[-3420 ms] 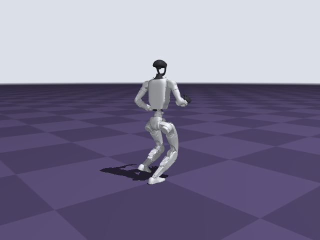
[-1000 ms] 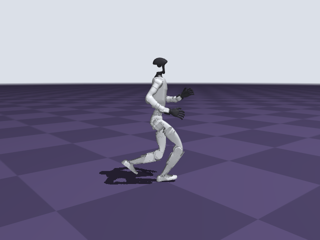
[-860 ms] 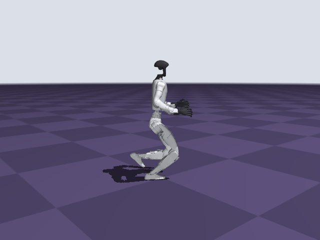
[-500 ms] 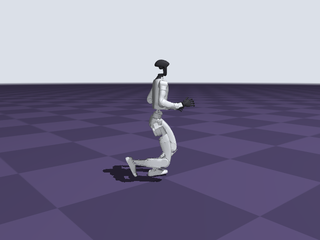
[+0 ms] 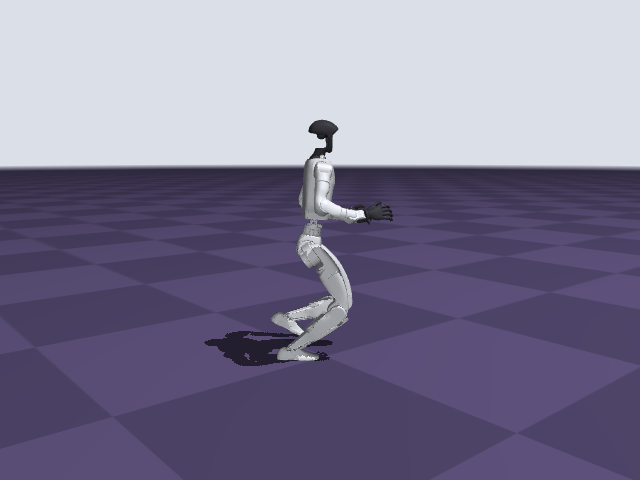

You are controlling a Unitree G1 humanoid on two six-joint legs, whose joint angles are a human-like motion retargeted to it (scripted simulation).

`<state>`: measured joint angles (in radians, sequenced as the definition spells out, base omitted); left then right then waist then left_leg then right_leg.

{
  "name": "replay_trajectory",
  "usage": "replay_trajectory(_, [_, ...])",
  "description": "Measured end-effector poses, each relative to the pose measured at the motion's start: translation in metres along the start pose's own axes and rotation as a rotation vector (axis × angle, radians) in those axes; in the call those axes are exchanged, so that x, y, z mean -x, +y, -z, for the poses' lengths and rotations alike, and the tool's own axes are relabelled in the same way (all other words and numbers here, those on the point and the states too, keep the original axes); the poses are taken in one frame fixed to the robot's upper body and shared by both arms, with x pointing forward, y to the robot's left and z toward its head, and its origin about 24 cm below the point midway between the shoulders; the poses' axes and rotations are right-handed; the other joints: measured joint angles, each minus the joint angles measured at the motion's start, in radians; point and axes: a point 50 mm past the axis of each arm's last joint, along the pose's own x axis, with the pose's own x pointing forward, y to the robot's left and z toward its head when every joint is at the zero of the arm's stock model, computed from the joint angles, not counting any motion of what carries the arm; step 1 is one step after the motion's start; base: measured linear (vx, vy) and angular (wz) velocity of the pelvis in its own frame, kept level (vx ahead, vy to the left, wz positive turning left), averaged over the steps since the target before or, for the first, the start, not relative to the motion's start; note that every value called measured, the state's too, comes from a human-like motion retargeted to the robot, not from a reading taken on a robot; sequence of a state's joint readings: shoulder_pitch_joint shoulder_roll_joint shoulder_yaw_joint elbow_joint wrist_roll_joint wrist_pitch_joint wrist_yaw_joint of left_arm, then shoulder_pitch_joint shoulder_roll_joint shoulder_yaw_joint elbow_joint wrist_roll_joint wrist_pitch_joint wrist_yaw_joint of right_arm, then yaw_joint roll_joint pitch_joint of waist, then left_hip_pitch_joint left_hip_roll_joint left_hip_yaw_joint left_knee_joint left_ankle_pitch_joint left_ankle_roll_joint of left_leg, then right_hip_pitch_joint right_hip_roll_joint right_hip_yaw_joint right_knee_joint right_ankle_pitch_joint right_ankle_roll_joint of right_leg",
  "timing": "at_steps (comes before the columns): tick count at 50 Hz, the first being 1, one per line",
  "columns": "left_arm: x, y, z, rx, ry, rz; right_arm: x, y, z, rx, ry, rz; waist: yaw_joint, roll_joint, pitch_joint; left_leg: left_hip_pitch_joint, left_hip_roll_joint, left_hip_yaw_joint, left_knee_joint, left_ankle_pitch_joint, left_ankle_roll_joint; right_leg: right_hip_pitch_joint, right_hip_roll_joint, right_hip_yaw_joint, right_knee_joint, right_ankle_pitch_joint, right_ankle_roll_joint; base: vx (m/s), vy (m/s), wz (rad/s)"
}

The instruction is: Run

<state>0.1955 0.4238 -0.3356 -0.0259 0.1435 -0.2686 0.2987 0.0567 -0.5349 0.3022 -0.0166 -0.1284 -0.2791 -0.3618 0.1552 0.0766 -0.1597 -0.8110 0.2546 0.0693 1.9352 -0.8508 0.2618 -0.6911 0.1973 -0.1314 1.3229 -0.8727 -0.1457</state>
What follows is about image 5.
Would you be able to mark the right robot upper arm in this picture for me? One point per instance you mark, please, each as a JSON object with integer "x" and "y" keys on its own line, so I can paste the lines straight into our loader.
{"x": 322, "y": 174}

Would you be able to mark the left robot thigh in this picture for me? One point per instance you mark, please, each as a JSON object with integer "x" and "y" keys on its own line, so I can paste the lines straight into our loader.
{"x": 344, "y": 275}

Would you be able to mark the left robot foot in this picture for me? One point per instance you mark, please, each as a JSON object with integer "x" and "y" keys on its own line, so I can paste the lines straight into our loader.
{"x": 279, "y": 319}

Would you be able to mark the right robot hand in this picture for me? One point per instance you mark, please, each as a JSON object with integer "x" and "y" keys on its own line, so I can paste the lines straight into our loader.
{"x": 375, "y": 212}

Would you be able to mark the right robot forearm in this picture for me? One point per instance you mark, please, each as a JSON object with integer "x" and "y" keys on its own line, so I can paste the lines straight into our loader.
{"x": 338, "y": 213}

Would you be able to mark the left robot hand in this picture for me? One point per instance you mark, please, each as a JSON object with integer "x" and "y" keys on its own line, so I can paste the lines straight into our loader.
{"x": 358, "y": 207}

